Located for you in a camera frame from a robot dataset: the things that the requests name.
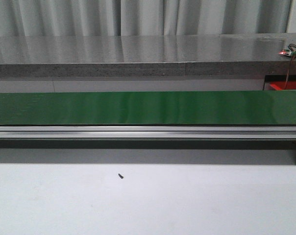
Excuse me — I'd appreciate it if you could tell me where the green conveyor belt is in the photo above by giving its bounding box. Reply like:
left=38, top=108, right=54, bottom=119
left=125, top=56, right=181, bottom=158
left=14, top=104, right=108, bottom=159
left=0, top=91, right=296, bottom=125

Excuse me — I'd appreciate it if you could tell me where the red plastic tray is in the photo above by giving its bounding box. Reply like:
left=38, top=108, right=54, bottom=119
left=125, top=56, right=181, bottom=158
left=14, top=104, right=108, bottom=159
left=270, top=82, right=296, bottom=91

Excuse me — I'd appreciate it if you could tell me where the grey stone counter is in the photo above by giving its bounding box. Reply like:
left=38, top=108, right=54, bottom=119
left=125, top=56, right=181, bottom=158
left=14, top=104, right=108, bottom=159
left=0, top=33, right=296, bottom=77

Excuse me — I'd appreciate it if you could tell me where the small green circuit board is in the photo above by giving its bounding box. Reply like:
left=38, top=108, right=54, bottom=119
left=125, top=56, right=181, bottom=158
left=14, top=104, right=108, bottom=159
left=279, top=49, right=296, bottom=58

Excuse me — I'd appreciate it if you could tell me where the grey curtain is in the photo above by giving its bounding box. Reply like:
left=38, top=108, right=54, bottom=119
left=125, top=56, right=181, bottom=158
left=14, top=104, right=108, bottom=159
left=0, top=0, right=292, bottom=36

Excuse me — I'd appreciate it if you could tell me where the aluminium conveyor frame rail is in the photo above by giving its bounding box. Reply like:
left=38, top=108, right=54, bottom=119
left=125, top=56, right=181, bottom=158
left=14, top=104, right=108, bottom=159
left=0, top=125, right=296, bottom=167

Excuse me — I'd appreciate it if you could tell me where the red black wire cable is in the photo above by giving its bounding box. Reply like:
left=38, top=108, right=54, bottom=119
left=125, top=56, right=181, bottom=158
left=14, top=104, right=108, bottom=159
left=285, top=43, right=296, bottom=91

